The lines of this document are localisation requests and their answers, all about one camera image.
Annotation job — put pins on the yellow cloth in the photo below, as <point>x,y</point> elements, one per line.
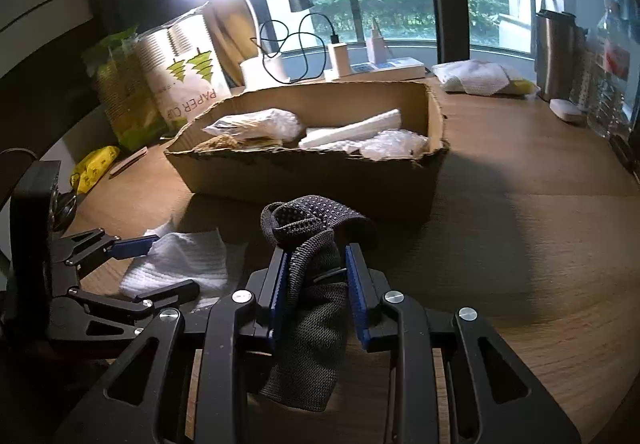
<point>520,86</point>

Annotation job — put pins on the steel travel tumbler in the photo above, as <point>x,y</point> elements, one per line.
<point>557,58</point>

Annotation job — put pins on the brown cardboard box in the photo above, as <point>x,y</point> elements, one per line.
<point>300,184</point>

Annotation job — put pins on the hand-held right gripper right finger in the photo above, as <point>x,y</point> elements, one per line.
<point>357,291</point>

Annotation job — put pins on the clear water bottle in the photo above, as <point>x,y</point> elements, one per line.
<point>610,73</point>

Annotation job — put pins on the white pointed plug adapter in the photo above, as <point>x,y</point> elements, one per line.
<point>376,48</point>

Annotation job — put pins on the clear plastic bag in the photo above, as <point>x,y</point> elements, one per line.
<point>395,144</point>

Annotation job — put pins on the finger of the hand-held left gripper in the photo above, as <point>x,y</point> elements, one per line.
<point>170,293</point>
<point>130,246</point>

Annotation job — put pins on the white desk lamp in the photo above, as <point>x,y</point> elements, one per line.
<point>255,71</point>

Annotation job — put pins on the white earbuds case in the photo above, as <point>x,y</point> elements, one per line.
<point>567,111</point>

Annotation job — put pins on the white wall charger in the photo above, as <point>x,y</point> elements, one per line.
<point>340,61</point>

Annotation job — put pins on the white power strip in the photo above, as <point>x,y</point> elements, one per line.
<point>395,71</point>

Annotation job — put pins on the yellow snack packet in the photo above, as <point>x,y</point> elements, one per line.
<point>95,166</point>

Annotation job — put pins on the thin white cloth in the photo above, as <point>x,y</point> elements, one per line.
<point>185,264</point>

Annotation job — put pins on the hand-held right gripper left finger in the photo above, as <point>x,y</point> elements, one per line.
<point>280,286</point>

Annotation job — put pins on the small black object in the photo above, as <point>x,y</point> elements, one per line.
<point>625,151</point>

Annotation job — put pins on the green yellow plastic package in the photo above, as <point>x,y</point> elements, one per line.
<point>120,93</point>

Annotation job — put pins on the flat wooden stick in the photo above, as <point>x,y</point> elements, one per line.
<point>127,162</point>

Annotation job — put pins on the paper cup sleeve pack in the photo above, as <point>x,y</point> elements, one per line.
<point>185,73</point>

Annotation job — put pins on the clear bag with pale contents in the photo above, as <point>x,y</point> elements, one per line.
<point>260,123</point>

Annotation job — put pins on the brown fibrous pad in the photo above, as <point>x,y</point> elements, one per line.
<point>220,143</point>

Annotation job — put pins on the dark grey knit sock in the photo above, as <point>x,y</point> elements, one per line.
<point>315,324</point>

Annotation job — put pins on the white cloth pile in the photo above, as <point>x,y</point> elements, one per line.
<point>470,76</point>

